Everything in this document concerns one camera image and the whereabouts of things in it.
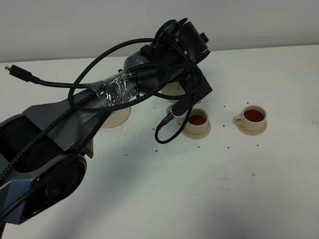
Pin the beige ceramic teapot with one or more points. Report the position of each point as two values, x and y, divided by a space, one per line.
173 89

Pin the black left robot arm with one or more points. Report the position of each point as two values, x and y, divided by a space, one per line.
43 149

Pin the beige teapot saucer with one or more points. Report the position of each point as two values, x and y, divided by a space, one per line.
117 118

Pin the beige left cup saucer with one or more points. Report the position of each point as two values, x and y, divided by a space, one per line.
197 135

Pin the beige cup saucer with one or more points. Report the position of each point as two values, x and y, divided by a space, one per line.
197 135
252 133

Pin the beige left teacup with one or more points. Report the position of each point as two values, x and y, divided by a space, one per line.
197 122

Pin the beige teacup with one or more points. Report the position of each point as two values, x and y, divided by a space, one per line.
197 122
252 118

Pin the beige right teacup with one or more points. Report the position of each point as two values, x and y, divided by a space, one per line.
252 118

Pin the beige right cup saucer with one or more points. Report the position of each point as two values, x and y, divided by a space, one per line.
252 133

